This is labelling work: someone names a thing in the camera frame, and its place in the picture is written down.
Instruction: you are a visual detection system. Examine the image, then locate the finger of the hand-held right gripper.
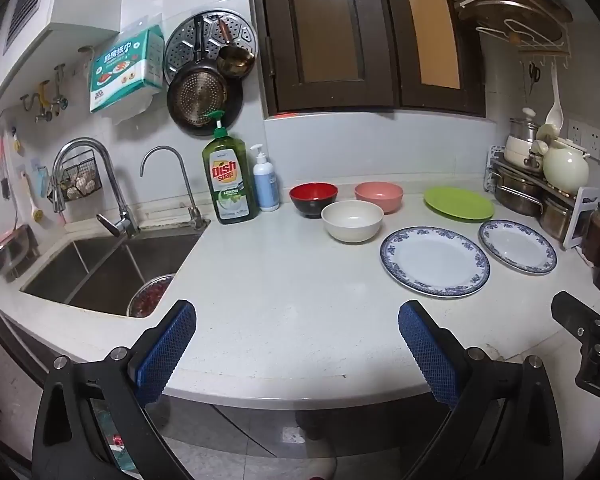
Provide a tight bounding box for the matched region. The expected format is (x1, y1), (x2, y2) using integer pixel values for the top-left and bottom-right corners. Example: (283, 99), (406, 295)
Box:
(551, 291), (600, 345)

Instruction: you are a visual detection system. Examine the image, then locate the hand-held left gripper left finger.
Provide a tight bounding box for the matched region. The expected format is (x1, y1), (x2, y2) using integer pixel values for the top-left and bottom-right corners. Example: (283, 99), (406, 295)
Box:
(31, 300), (197, 480)

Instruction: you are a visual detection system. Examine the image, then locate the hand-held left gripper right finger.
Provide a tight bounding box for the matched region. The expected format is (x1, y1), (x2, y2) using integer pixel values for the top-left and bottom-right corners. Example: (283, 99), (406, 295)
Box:
(398, 301), (566, 480)

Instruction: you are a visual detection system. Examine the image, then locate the small blue-rimmed white plate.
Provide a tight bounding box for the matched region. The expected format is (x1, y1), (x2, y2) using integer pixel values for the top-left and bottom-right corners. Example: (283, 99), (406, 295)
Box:
(478, 219), (558, 276)

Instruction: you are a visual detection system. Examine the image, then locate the large blue-rimmed white plate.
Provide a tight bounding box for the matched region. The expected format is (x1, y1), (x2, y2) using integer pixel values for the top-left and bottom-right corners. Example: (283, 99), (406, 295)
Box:
(379, 226), (491, 297)

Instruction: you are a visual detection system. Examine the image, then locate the white bowl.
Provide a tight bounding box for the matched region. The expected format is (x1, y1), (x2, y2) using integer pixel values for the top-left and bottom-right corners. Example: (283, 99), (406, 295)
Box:
(321, 200), (384, 243)

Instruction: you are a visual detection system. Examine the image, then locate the green plate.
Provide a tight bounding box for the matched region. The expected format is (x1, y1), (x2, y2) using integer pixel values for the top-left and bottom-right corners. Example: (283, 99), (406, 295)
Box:
(424, 186), (495, 223)

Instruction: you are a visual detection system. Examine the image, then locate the red and black bowl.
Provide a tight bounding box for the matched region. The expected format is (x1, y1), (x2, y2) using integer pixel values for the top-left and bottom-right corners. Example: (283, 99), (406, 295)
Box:
(289, 183), (339, 219)

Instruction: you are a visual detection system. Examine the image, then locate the steel colander with red food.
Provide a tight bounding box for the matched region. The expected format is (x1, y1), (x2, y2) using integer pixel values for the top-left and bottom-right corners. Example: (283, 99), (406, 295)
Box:
(128, 274), (177, 318)

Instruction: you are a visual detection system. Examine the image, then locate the brown glass jar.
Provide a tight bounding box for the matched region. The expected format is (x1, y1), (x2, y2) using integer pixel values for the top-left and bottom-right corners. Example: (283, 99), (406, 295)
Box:
(581, 202), (600, 266)

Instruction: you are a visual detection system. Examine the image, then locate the small steel pot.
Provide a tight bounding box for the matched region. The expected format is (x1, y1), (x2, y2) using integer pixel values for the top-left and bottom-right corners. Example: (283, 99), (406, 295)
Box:
(539, 195), (581, 241)

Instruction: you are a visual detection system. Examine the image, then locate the steel sink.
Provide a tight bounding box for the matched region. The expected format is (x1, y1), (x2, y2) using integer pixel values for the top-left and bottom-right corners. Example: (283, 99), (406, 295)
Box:
(20, 230), (206, 318)

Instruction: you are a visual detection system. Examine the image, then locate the thin chrome faucet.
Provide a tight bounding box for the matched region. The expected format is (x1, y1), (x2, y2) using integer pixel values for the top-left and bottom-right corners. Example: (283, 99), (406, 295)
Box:
(139, 146), (211, 232)

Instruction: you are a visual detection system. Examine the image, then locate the cream kettle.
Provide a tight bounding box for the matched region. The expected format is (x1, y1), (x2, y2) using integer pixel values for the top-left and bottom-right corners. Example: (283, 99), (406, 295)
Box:
(531, 136), (591, 196)

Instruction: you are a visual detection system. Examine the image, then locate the large chrome faucet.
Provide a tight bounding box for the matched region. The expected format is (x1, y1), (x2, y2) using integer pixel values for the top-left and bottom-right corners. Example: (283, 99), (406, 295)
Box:
(51, 138), (141, 239)

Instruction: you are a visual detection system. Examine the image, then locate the cream pot with glass lid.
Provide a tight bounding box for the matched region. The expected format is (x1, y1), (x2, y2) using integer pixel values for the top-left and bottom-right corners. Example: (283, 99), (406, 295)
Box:
(504, 107), (543, 171)

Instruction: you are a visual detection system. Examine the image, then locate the white pot rack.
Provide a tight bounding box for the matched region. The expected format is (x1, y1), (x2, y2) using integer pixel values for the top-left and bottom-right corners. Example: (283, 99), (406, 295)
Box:
(485, 145), (600, 251)

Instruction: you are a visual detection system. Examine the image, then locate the green dish soap bottle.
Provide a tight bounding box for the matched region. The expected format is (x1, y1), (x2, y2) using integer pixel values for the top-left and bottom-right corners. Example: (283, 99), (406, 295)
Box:
(202, 110), (261, 225)

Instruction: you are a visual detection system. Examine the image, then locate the steel bowl with pink strainer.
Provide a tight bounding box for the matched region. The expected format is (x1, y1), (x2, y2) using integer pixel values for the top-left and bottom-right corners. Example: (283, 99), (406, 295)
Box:
(0, 225), (33, 277)

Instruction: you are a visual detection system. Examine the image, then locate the white pump bottle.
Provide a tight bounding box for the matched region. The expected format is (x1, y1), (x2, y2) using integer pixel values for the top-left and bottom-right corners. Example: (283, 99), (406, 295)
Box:
(250, 144), (281, 212)

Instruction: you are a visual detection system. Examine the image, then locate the white dish brush yellow head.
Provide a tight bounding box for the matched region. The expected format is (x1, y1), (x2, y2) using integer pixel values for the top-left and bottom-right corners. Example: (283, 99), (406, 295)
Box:
(22, 172), (45, 223)

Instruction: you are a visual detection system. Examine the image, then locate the white spoon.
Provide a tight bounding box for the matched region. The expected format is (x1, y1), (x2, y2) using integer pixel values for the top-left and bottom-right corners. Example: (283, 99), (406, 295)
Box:
(545, 62), (564, 128)

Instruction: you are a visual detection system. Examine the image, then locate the perforated frying pan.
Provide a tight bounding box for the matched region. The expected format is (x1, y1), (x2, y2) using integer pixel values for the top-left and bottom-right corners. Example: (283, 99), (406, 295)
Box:
(167, 15), (244, 138)

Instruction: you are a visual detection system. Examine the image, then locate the kitchen paper towel pack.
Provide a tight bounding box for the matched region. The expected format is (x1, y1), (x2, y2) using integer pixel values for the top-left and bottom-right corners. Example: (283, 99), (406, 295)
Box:
(89, 24), (165, 122)

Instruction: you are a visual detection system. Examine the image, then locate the brass ladle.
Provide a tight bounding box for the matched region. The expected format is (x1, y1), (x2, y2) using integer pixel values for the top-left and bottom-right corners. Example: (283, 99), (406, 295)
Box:
(216, 17), (257, 79)

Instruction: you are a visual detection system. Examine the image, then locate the round steel steamer plate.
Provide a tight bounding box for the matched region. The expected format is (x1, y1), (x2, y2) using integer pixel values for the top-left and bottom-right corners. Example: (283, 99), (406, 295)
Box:
(163, 9), (259, 86)

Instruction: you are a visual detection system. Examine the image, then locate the white wall socket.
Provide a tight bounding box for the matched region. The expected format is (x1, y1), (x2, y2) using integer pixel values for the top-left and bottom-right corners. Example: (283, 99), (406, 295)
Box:
(567, 119), (600, 157)

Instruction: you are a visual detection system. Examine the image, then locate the black wire basket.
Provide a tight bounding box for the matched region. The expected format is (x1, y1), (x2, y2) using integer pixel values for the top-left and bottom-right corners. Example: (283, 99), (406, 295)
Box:
(55, 156), (103, 203)

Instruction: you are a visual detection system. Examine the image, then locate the pink handled utensil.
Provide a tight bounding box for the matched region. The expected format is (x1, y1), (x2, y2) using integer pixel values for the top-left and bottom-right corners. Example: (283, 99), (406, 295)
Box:
(0, 135), (12, 201)

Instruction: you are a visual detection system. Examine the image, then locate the white wire wall rack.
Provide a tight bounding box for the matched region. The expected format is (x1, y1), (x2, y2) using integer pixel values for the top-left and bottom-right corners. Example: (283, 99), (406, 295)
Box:
(455, 0), (573, 68)

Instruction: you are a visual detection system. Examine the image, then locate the yellow handled wall tap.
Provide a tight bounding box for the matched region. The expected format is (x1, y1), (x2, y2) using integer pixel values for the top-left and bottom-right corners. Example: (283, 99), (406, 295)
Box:
(20, 81), (57, 123)

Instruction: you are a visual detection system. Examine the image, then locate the chrome wall tap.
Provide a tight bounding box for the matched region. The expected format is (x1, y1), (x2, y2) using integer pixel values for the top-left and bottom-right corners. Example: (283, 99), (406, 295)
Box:
(52, 63), (72, 111)

